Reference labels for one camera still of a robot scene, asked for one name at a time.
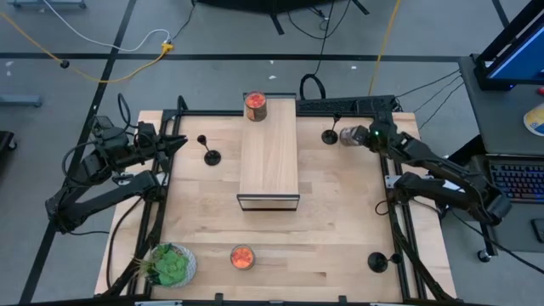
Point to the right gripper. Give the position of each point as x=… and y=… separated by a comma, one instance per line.
x=382, y=138

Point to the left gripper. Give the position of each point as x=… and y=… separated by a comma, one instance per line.
x=151, y=142

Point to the grey candle jar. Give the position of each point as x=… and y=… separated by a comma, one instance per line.
x=348, y=136

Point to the black candlestick holder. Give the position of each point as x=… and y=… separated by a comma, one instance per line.
x=329, y=137
x=377, y=262
x=212, y=158

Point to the orange candle jar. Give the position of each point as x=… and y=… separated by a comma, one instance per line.
x=255, y=102
x=242, y=258

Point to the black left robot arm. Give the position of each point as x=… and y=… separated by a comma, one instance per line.
x=106, y=200

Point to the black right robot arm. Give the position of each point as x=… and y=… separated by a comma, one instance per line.
x=429, y=157

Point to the black perforated bar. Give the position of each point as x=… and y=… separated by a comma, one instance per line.
x=327, y=105

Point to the black perforated box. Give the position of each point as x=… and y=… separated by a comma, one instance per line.
x=100, y=123

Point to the succulent in white pot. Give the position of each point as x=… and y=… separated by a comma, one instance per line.
x=170, y=268

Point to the grey desk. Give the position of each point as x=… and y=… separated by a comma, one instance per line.
x=497, y=119

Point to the black round floor plug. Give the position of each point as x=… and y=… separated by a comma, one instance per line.
x=64, y=64

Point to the grey floor foot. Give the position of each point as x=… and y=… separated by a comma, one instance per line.
x=19, y=100
x=42, y=3

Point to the backlit keyboard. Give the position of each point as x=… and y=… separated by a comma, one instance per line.
x=518, y=180

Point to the black stand base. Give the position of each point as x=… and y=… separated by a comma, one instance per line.
x=263, y=4

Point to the black chair caster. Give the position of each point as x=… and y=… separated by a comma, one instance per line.
x=6, y=140

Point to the black caster wheel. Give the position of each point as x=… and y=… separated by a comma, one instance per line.
x=483, y=256

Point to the monitor with blue screen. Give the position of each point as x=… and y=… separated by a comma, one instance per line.
x=518, y=59

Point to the yellow blue round plate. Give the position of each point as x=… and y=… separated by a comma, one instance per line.
x=536, y=121

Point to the black table frame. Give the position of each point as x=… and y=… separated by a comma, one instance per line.
x=204, y=113

